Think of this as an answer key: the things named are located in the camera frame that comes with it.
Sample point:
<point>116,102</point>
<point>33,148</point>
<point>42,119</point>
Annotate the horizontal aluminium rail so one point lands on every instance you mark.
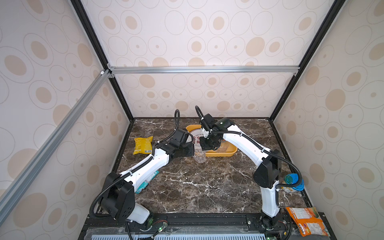
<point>205,69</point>

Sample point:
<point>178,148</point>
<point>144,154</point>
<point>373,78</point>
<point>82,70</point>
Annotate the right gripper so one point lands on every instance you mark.
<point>204,147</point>

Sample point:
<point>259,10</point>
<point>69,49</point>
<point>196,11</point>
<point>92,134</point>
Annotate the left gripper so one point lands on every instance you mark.
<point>190,146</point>

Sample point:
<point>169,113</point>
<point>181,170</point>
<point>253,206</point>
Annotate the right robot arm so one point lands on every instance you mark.
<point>268,162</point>

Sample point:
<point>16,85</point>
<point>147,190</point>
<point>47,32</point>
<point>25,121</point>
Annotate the clear cup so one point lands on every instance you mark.
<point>199,154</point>
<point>223,147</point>

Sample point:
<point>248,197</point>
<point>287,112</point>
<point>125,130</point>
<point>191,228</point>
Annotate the yellow plastic bin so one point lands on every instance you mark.
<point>212,153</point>

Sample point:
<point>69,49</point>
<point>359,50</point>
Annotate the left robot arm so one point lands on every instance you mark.
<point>117,198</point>

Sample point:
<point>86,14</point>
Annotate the orange snack packet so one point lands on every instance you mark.
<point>308,221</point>

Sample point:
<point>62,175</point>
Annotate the diagonal aluminium rail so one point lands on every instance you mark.
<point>20,185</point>

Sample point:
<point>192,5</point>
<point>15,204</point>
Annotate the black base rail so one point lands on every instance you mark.
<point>194,227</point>

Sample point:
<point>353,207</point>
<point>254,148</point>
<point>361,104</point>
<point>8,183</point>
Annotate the teal packet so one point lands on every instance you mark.
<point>146,182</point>

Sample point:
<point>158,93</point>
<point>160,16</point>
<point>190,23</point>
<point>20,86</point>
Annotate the yellow snack bag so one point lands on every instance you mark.
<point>143,145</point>

